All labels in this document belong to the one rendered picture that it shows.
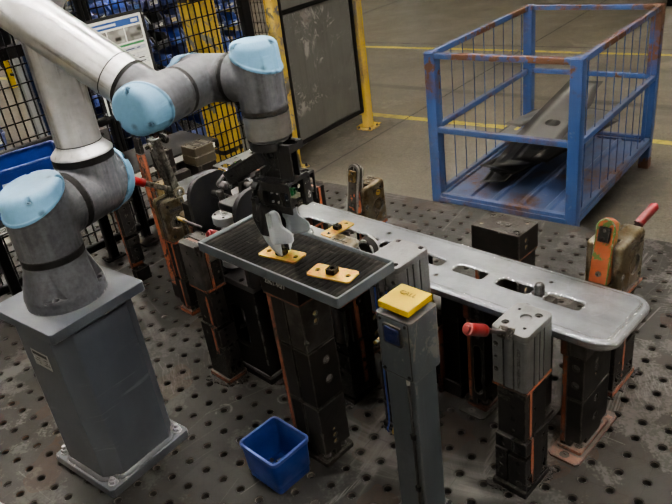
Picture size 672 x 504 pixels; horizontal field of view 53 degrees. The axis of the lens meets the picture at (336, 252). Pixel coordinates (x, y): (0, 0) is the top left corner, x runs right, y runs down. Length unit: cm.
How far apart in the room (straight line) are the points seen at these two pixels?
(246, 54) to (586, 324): 72
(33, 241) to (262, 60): 53
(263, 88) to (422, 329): 43
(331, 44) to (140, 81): 414
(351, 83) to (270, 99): 427
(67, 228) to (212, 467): 57
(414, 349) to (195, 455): 65
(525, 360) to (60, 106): 91
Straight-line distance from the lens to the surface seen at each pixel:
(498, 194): 375
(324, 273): 112
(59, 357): 135
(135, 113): 100
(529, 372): 117
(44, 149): 224
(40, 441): 174
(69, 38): 108
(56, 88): 133
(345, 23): 522
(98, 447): 148
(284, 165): 108
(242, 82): 105
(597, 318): 128
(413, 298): 103
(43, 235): 129
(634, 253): 144
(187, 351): 184
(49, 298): 134
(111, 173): 137
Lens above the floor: 172
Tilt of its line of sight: 28 degrees down
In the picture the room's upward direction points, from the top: 8 degrees counter-clockwise
